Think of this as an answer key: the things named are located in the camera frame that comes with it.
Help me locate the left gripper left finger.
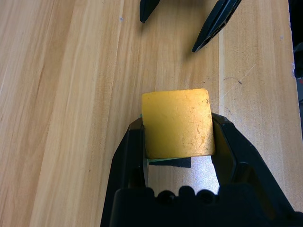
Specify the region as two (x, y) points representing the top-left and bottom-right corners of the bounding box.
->
(112, 116), (149, 190)

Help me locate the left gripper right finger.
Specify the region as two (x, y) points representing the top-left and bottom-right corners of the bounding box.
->
(211, 112), (275, 190)

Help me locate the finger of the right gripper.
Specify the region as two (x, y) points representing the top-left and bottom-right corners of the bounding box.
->
(139, 0), (160, 24)
(191, 0), (243, 53)

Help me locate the yellow wooden block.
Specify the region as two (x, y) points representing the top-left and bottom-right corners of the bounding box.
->
(141, 87), (216, 160)

